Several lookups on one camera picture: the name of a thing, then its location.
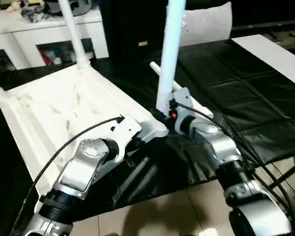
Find dark bag on cabinet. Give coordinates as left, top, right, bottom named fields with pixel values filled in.
left=43, top=0, right=87, bottom=17

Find black cabinet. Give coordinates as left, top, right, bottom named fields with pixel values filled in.
left=100, top=0, right=168, bottom=59

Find black mat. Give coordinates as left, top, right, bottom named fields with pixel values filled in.
left=0, top=39, right=295, bottom=217

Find white flat board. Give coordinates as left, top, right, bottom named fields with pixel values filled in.
left=230, top=34, right=295, bottom=83

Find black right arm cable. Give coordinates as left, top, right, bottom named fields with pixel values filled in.
left=172, top=102, right=295, bottom=236

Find white cabinet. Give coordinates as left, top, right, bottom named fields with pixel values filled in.
left=0, top=7, right=109, bottom=71

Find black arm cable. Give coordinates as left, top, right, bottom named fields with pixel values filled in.
left=11, top=115, right=125, bottom=236
left=172, top=102, right=295, bottom=236

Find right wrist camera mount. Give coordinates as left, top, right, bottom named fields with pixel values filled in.
left=171, top=87, right=195, bottom=135

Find black pole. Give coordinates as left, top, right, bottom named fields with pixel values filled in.
left=270, top=161, right=295, bottom=190

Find dark clutter pile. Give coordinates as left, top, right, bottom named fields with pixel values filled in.
left=21, top=7, right=51, bottom=24

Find grey cushion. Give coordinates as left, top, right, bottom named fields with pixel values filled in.
left=181, top=1, right=233, bottom=47

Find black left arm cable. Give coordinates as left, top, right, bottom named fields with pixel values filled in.
left=11, top=115, right=125, bottom=236

